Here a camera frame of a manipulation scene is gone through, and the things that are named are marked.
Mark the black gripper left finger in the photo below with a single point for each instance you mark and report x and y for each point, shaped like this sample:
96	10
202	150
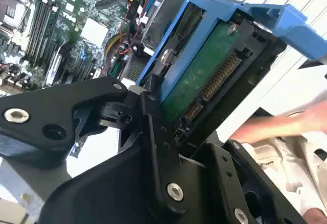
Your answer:
38	106

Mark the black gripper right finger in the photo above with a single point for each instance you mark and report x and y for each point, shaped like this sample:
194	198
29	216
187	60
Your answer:
219	183

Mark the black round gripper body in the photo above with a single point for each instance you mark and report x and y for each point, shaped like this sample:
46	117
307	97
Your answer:
102	196

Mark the hard disk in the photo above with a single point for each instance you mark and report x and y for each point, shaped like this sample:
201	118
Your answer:
204	63

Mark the person's hand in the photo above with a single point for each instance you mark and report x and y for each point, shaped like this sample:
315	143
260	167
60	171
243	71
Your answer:
293	124

